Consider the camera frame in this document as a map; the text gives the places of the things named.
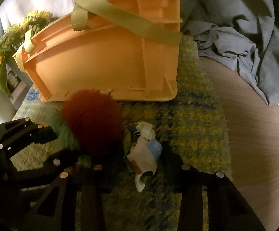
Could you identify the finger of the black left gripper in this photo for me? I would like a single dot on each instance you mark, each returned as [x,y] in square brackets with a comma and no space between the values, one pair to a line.
[37,134]
[64,160]

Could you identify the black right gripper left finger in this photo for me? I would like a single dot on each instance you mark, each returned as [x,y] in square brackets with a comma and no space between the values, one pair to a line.
[101,170]

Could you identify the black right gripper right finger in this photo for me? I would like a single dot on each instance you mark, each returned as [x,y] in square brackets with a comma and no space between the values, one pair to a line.
[180,176]

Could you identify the red fluffy plush toy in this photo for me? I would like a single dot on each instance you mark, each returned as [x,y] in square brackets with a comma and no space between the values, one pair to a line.
[94,118]

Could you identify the yellow blue woven mat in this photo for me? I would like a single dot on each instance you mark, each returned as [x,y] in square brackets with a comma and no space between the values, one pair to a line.
[194,126]

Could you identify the grey-green ribbed vase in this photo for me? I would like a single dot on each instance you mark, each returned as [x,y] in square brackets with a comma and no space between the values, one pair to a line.
[23,76]

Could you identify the yellow sunflower bouquet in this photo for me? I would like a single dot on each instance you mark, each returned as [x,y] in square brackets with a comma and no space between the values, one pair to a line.
[14,36]

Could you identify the orange plastic crate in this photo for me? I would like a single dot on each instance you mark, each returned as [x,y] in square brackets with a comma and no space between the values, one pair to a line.
[126,48]

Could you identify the grey draped curtain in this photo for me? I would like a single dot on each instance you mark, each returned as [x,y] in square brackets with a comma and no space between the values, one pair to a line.
[243,35]

